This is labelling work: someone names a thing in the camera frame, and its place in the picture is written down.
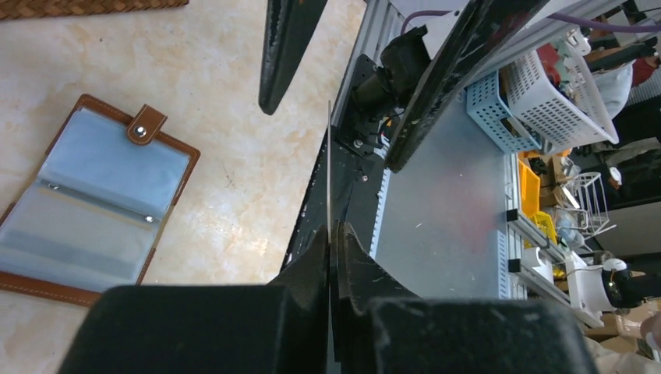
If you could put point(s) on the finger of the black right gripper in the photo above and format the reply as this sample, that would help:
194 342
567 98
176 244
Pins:
289 27
482 29

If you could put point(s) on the brown leather card holder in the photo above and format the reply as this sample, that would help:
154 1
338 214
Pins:
91 215

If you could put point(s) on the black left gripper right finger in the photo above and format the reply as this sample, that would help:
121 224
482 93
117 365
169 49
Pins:
379 326

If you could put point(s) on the white plastic basket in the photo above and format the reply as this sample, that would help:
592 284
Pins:
569 114

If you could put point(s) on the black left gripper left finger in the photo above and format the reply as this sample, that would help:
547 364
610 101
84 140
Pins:
278 327

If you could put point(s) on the blue plastic basket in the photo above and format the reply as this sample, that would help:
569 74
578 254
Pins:
487 106

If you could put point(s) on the woven wicker divided basket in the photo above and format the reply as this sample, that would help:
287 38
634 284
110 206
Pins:
29 9

